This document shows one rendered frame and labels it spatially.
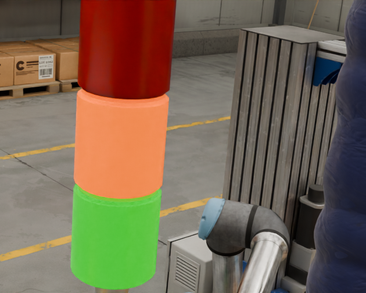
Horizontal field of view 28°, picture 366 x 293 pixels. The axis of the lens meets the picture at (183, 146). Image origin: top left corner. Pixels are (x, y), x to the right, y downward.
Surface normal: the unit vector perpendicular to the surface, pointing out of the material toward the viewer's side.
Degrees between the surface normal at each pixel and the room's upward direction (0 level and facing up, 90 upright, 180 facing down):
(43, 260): 0
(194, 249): 0
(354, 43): 109
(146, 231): 90
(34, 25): 90
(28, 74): 90
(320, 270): 77
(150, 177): 90
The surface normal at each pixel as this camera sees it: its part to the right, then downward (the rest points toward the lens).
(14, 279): 0.08, -0.95
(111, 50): -0.26, 0.28
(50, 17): 0.66, 0.28
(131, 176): 0.25, 0.32
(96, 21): -0.50, 0.23
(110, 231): 0.00, 0.31
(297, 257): -0.74, 0.15
